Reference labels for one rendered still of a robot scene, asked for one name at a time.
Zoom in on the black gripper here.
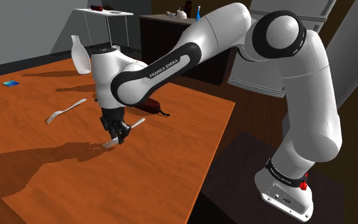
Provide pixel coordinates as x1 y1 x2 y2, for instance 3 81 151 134
100 106 132 145

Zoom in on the grey refrigerator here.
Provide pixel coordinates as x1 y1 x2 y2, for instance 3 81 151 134
227 0 338 99

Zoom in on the dark robot stand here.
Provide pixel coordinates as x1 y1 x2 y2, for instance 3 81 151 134
188 130 347 224

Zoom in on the dark red oblong object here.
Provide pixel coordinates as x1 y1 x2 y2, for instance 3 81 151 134
134 97 171 118

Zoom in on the orange wooden table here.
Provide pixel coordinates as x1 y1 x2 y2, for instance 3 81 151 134
0 57 236 224

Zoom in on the dark wooden cabinet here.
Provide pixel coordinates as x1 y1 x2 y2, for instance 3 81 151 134
139 0 238 87

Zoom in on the white vase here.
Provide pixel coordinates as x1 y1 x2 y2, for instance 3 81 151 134
71 34 92 75

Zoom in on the white side table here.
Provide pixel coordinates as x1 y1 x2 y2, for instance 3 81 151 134
73 4 135 48

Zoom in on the silver fork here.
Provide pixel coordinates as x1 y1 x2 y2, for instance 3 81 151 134
102 118 146 148
45 98 88 125

